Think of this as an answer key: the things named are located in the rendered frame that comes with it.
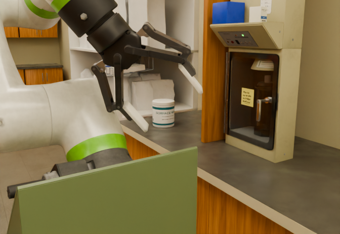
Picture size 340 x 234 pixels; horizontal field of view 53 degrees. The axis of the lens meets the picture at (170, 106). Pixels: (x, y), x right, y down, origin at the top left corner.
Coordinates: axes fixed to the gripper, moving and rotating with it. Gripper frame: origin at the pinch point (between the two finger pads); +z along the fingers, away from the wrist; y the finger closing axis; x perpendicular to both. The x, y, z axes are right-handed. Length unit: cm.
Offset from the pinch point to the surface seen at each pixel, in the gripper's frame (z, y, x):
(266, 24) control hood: 17, -29, -66
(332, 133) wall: 88, -28, -86
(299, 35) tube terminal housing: 32, -38, -75
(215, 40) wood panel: 19, -9, -98
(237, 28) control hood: 15, -20, -78
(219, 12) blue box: 8, -18, -88
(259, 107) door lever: 44, -9, -65
